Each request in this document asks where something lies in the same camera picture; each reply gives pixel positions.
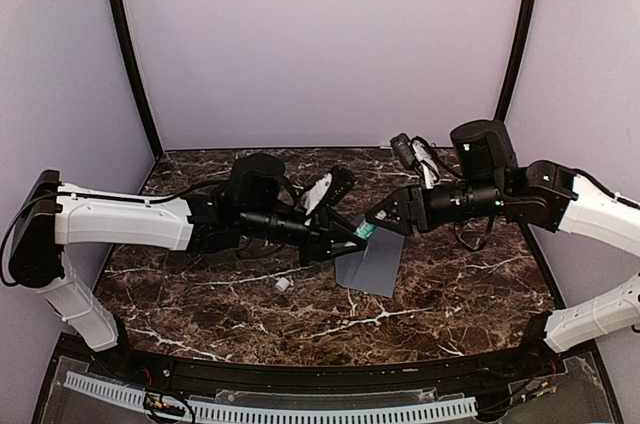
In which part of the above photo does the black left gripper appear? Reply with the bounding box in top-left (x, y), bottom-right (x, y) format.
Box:
top-left (241, 205), bottom-right (368, 267)

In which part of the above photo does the white green glue stick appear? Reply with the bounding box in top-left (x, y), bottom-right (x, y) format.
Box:
top-left (354, 219), bottom-right (377, 241)

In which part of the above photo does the grey envelope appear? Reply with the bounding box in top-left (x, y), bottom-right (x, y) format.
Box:
top-left (335, 228), bottom-right (405, 298)

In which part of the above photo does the white glue stick cap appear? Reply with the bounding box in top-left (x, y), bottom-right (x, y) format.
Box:
top-left (275, 277), bottom-right (291, 292)

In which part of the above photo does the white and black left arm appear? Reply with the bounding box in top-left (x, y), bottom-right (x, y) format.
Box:
top-left (1, 153), bottom-right (366, 380)

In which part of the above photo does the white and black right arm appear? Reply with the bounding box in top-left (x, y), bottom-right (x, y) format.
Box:
top-left (365, 120), bottom-right (639, 378)

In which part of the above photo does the black table edge rail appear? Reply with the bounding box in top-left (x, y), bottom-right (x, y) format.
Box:
top-left (59, 331), bottom-right (601, 395)

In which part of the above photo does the grey slotted cable duct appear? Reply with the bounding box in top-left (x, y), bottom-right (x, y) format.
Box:
top-left (64, 371), bottom-right (478, 423)

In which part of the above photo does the black right frame post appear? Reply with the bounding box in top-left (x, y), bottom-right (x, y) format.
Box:
top-left (492, 0), bottom-right (536, 123)

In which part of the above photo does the black frame post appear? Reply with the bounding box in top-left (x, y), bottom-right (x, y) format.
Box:
top-left (109, 0), bottom-right (164, 160)
top-left (492, 0), bottom-right (536, 123)

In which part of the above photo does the black left frame post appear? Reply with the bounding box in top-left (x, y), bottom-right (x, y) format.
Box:
top-left (109, 0), bottom-right (164, 160)

